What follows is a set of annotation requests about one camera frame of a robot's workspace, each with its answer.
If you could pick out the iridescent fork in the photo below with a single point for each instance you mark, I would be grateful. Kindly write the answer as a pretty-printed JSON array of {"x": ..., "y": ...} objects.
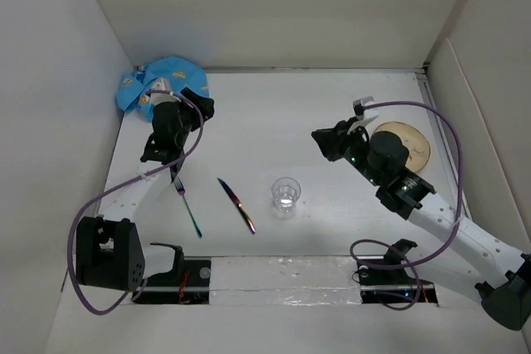
[{"x": 182, "y": 193}]

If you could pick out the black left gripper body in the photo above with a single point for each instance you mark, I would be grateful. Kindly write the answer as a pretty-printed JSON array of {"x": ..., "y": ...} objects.
[{"x": 191, "y": 120}]

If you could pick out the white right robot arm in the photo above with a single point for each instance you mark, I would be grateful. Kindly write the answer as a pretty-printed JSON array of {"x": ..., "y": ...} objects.
[{"x": 503, "y": 287}]

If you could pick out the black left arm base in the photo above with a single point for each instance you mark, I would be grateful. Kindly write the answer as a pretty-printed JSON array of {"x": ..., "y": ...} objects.
[{"x": 172, "y": 278}]

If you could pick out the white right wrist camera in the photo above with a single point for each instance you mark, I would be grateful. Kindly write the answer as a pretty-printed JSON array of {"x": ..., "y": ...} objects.
[{"x": 363, "y": 115}]

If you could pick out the iridescent knife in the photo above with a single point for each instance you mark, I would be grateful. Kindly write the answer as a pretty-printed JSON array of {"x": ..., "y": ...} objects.
[{"x": 237, "y": 203}]

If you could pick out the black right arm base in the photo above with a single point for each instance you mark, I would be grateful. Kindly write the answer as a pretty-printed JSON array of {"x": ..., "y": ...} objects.
[{"x": 394, "y": 289}]

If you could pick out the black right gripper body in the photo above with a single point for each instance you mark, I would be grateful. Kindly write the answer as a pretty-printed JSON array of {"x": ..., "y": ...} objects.
[{"x": 350, "y": 146}]

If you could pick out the clear plastic cup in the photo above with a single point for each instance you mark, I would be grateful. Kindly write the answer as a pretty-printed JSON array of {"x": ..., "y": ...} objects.
[{"x": 285, "y": 193}]

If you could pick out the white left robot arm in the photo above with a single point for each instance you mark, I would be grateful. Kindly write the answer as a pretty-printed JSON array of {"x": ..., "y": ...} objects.
[{"x": 109, "y": 251}]

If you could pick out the blue patterned cloth placemat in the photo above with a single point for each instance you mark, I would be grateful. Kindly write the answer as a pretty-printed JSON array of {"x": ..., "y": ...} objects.
[{"x": 150, "y": 84}]

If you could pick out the beige bird-pattern plate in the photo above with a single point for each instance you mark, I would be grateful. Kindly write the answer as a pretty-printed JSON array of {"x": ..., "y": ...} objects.
[{"x": 417, "y": 144}]

